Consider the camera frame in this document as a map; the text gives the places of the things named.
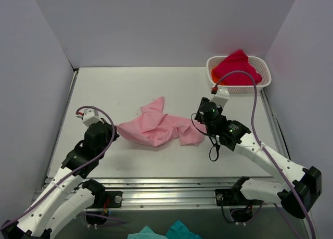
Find pink t-shirt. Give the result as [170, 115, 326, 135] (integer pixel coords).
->
[117, 96, 206, 147]

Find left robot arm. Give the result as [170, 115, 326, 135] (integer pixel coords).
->
[1, 118, 118, 238]

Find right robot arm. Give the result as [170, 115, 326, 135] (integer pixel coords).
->
[195, 97, 322, 219]

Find orange t-shirt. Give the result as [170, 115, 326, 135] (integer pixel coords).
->
[211, 67, 221, 84]

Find red t-shirt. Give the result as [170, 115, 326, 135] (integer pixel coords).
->
[216, 49, 262, 86]

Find white plastic basket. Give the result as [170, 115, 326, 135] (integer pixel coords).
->
[206, 56, 272, 93]

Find teal t-shirt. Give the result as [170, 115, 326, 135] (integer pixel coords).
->
[126, 219, 202, 239]

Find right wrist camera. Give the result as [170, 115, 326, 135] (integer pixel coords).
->
[210, 86, 229, 107]

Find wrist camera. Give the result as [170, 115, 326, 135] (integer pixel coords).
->
[75, 108, 101, 128]
[210, 86, 229, 107]

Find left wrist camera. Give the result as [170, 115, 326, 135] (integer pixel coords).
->
[75, 108, 101, 128]

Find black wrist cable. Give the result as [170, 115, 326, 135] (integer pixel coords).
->
[190, 112, 222, 162]

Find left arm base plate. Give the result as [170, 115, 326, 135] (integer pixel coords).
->
[88, 191, 123, 209]

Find aluminium rail frame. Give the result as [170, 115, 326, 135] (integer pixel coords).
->
[28, 67, 310, 239]

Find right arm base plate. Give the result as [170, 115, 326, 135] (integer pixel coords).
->
[214, 188, 263, 207]

